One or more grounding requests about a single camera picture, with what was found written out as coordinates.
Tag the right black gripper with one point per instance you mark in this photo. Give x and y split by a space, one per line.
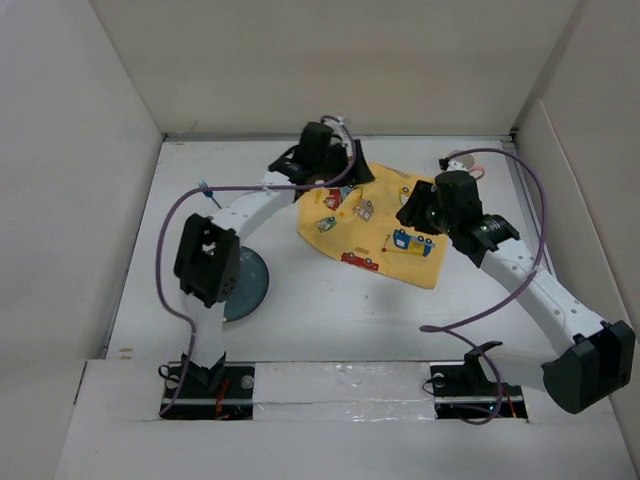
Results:
412 212

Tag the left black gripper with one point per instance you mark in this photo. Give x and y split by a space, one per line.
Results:
358 173

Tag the yellow car-print cloth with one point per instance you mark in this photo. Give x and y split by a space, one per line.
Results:
357 225

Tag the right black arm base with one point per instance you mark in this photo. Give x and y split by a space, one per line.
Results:
461 390

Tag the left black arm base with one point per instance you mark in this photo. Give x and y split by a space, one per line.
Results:
230 400

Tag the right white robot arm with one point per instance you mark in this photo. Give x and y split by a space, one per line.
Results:
591 359

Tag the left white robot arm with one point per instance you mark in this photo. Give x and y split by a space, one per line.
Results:
208 261

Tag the pink ceramic mug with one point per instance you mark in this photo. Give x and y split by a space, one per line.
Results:
466 162

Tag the blue metal fork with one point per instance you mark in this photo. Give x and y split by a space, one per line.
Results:
205 190

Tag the teal ceramic plate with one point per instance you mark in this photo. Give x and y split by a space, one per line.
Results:
251 288

